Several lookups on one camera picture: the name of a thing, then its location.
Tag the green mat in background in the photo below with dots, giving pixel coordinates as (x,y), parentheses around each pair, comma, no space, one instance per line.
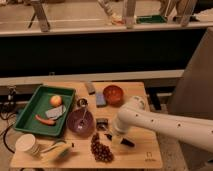
(150,19)

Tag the grey cloth piece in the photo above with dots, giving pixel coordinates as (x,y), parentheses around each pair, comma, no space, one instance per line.
(55,113)

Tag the white paper cup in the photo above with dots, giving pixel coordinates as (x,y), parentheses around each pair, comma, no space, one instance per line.
(27,143)

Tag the green plastic tray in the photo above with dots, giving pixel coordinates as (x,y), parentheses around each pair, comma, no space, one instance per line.
(40,104)

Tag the orange sausage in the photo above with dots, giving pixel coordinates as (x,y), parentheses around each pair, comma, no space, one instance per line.
(45,121)

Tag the apple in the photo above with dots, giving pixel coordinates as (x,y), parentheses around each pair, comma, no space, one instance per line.
(56,100)

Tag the red bowl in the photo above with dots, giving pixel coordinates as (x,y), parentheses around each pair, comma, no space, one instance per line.
(113,95)

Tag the small metal cup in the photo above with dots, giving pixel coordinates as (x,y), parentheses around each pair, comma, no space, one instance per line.
(82,103)

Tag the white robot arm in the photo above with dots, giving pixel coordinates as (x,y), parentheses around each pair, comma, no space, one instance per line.
(194,131)

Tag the blue sponge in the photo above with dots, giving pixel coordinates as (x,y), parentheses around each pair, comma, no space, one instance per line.
(100,100)

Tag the metal spoon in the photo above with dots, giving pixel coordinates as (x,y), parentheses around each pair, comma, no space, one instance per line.
(81,121)

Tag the grey block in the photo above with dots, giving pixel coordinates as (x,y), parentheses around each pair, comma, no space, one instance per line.
(90,88)

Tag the purple bowl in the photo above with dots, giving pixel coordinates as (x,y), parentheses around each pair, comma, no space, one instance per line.
(72,121)

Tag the black handled brush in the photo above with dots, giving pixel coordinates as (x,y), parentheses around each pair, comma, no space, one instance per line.
(102,124)

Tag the bunch of dark grapes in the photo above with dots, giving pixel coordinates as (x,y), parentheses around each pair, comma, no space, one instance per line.
(100,151)

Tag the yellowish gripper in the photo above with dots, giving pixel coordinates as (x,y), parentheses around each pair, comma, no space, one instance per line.
(116,141)

